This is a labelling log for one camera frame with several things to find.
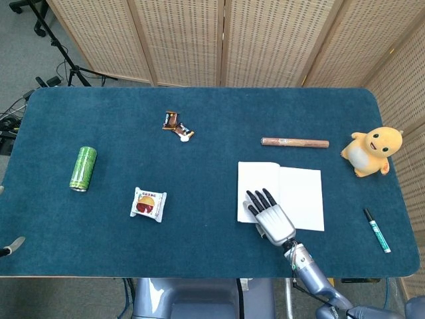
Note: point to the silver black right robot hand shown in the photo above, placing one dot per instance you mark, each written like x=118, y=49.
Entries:
x=277, y=222

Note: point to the white lined notebook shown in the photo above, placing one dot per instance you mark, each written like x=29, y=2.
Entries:
x=299, y=196

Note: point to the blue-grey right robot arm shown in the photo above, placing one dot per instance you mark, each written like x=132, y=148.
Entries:
x=312, y=276

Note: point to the blue fabric table mat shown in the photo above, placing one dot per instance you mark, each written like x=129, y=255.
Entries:
x=199, y=199

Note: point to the wooden rolling pin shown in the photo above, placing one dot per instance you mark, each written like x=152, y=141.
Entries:
x=295, y=142

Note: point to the green white marker pen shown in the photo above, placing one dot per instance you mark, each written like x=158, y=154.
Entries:
x=376, y=231

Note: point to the blue-grey robot torso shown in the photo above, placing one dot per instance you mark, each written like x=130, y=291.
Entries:
x=199, y=299

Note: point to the yellow plush dinosaur toy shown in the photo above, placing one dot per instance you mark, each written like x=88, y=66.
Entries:
x=372, y=149

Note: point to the white burger snack packet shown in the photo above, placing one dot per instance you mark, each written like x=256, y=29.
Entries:
x=147, y=204

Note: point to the brown white-ended candy wrapper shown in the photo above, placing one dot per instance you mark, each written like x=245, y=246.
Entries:
x=182, y=130

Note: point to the dark brown candy wrapper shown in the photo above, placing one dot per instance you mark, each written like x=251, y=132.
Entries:
x=170, y=120

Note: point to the green drink can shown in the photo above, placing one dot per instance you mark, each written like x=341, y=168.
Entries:
x=83, y=167

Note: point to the woven wood-framed folding screen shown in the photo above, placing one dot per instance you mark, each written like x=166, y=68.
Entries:
x=186, y=40

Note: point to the black power adapter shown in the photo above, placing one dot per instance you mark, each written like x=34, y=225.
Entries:
x=50, y=81

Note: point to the black tripod stand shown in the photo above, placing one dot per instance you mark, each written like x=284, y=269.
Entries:
x=63, y=54

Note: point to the black office chair base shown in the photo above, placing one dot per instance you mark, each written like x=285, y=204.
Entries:
x=33, y=20

